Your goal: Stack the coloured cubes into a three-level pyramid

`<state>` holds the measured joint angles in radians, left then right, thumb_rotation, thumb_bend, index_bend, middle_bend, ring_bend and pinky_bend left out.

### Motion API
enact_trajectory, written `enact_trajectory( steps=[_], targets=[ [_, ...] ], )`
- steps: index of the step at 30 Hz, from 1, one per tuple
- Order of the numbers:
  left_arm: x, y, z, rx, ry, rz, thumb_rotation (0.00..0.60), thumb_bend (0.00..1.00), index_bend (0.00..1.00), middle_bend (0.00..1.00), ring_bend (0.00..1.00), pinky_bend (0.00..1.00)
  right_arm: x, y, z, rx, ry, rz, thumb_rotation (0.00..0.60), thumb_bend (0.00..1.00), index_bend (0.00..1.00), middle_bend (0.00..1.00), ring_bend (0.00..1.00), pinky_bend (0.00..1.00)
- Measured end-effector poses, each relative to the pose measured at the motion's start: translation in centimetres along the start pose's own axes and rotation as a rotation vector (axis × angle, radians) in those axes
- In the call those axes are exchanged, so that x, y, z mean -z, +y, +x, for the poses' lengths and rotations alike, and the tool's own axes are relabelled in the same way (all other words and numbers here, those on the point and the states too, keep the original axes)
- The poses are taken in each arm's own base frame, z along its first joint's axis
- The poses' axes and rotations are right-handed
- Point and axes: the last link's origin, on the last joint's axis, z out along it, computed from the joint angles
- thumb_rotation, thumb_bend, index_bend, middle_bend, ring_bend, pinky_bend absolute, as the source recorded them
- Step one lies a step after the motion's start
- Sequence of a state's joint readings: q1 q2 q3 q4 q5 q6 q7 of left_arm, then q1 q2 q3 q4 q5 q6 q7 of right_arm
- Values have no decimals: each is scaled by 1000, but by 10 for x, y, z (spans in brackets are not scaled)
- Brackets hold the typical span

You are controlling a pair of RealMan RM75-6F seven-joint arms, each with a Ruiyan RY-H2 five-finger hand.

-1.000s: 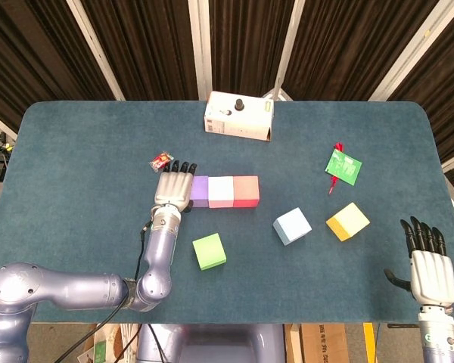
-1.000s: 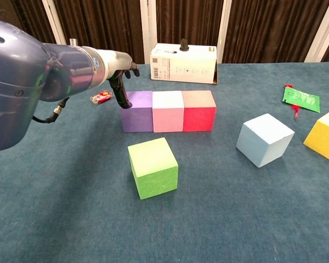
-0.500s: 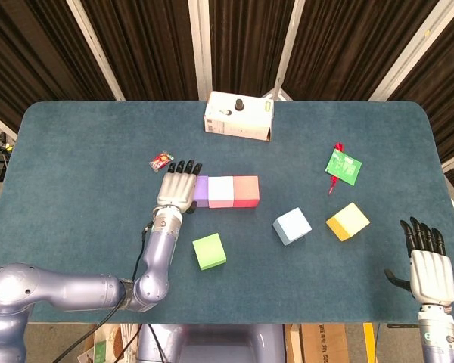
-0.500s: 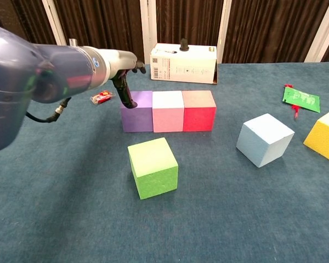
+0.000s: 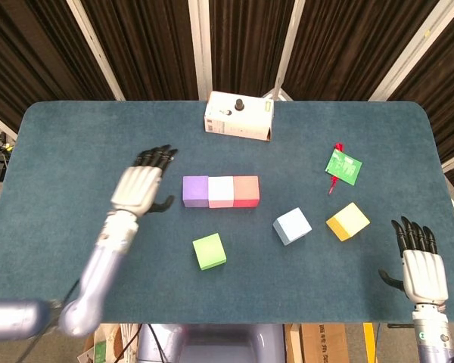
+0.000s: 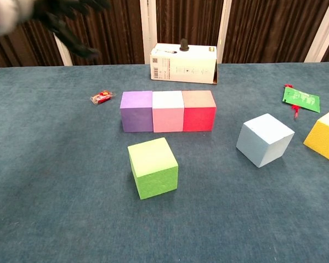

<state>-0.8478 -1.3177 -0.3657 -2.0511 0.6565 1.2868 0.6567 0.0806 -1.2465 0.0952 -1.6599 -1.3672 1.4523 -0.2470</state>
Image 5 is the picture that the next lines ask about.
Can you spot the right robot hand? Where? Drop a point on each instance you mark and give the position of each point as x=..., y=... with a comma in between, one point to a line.
x=425, y=276

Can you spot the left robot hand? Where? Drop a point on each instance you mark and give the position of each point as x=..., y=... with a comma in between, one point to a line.
x=136, y=189

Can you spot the purple foam cube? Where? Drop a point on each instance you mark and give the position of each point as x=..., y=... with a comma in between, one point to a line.
x=194, y=191

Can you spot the yellow foam cube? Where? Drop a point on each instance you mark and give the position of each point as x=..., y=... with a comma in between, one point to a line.
x=350, y=221

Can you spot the red foam cube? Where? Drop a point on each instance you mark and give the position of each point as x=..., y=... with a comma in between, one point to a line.
x=246, y=191

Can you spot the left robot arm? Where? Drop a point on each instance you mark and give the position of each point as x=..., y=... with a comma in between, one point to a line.
x=94, y=272

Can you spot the pink foam cube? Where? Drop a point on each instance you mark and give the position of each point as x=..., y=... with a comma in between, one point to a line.
x=220, y=191

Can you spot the yellow strip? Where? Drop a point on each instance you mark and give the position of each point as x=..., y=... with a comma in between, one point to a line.
x=369, y=344

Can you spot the green foam cube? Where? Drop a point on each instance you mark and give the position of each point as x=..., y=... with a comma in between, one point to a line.
x=209, y=251

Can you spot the teal felt table cover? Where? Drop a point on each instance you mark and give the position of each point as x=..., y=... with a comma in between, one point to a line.
x=174, y=295

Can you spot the brown cardboard box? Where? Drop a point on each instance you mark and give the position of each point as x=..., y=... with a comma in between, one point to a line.
x=323, y=344

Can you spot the white cardboard box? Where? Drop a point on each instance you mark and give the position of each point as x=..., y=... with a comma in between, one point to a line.
x=242, y=121

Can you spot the small red ribbon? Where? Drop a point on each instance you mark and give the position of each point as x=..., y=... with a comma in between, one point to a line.
x=332, y=185

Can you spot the black knob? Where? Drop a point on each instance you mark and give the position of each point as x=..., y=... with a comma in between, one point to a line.
x=239, y=105

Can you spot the green sachet packet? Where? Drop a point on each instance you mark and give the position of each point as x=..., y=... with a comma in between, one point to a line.
x=344, y=166

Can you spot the light blue foam cube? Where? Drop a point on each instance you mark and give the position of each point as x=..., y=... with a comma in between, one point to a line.
x=292, y=227

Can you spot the wooden plank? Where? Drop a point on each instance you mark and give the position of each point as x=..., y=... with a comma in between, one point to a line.
x=293, y=344

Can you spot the white paper bag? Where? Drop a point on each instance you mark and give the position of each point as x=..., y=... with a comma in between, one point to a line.
x=106, y=349

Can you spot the white tripod stand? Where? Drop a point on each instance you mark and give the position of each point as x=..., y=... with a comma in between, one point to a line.
x=278, y=90

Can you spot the grey robot torso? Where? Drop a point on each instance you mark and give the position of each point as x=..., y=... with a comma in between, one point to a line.
x=219, y=344

